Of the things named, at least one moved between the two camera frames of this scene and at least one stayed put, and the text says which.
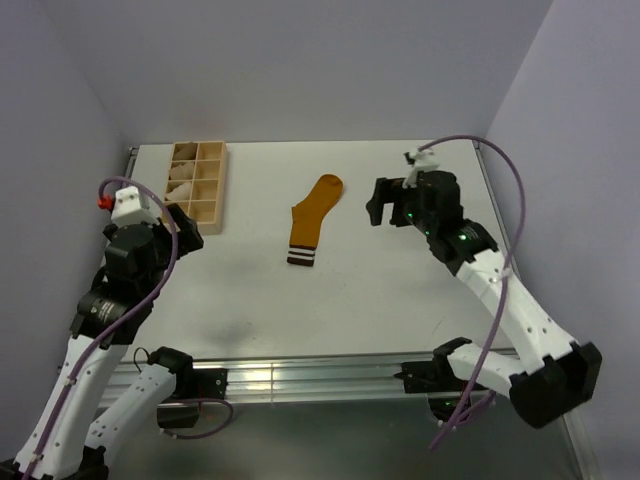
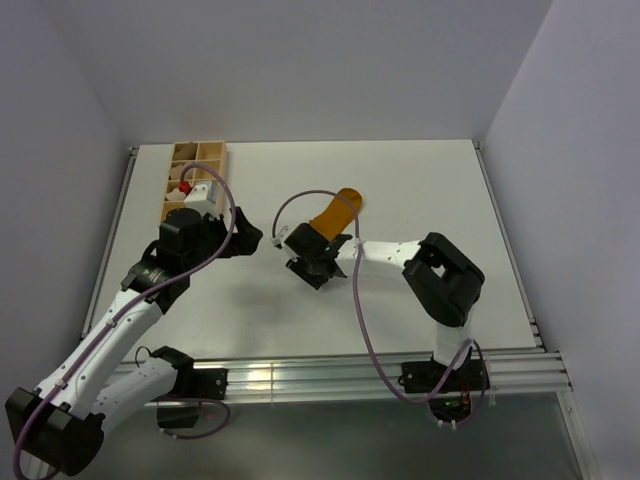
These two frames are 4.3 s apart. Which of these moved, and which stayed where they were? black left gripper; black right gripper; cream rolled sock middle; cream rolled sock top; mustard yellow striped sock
Moved: black left gripper; black right gripper; mustard yellow striped sock
Stayed: cream rolled sock top; cream rolled sock middle
